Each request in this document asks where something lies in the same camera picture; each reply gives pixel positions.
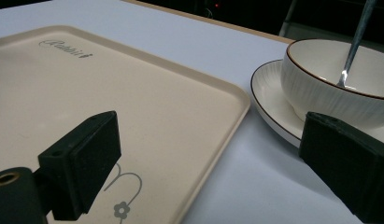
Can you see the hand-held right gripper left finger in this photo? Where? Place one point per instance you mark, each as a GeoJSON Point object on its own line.
{"type": "Point", "coordinates": [83, 165]}

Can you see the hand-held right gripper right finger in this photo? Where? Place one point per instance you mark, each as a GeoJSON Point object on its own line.
{"type": "Point", "coordinates": [351, 155]}

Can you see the white ceramic bowl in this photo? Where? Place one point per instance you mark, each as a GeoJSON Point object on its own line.
{"type": "Point", "coordinates": [323, 84]}

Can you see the white saucer with dark rim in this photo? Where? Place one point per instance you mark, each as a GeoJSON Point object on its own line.
{"type": "Point", "coordinates": [270, 93]}

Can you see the metal spoon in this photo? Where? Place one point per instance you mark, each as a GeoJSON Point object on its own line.
{"type": "Point", "coordinates": [354, 46]}

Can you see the beige plastic tray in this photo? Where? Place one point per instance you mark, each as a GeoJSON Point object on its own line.
{"type": "Point", "coordinates": [143, 112]}

